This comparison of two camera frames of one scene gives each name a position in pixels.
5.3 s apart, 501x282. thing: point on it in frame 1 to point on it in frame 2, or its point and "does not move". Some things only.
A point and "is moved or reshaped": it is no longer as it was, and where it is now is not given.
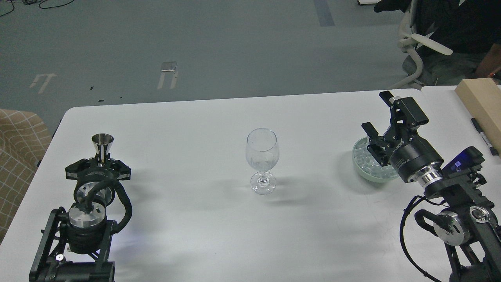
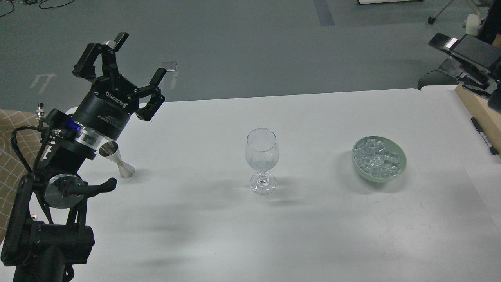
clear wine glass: (262, 152) does not move
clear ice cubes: (368, 163) does not move
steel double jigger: (102, 142) is moved or reshaped
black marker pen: (492, 150) does not move
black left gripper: (98, 183) to (105, 109)
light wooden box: (482, 98) does not move
